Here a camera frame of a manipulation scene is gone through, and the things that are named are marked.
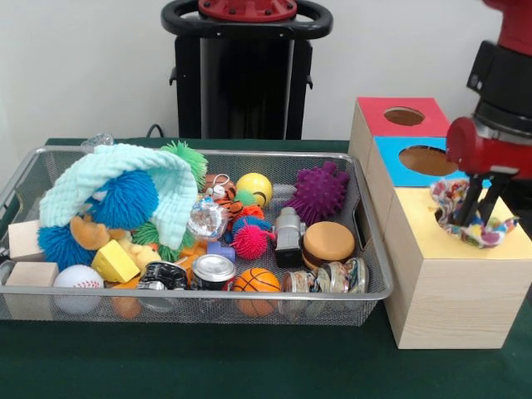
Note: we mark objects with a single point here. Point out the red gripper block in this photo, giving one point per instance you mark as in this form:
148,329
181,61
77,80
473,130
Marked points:
490,160

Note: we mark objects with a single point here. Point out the colourful polka-dot cloth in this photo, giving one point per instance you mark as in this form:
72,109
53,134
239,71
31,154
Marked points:
490,237

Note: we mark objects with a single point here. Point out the mint green waffle cloth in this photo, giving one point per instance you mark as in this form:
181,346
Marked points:
124,160

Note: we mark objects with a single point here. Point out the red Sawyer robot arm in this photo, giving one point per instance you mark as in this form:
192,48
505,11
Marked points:
507,83

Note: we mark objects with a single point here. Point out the wooden box three holes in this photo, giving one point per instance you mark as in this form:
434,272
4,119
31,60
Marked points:
457,299

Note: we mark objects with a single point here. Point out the shallow silver mesh bin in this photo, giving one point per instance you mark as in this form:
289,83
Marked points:
341,311

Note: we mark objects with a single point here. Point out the dark green table cloth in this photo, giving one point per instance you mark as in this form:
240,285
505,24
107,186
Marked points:
521,191
208,365

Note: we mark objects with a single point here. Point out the toy hamburger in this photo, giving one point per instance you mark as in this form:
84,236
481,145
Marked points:
328,243

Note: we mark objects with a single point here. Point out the purple spiky ball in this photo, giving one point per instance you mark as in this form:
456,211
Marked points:
320,193

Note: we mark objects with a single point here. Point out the grey toy robot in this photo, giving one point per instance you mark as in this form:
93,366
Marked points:
289,237

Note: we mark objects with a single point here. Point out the yellow smiley ball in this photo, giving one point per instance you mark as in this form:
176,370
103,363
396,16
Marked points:
254,187

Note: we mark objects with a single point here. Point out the pink spiky rubber ball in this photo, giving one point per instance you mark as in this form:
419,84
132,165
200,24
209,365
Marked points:
249,243

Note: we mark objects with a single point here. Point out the small orange basketball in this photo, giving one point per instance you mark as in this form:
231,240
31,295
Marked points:
257,282

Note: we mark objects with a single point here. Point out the silver drink can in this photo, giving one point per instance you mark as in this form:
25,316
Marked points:
213,270

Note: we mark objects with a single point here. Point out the blue koosh ball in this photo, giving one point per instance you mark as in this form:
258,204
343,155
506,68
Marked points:
124,195

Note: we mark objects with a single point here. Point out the white baseball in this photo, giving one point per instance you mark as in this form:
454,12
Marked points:
78,282

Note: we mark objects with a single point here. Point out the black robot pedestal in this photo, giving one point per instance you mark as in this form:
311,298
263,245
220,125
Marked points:
249,83

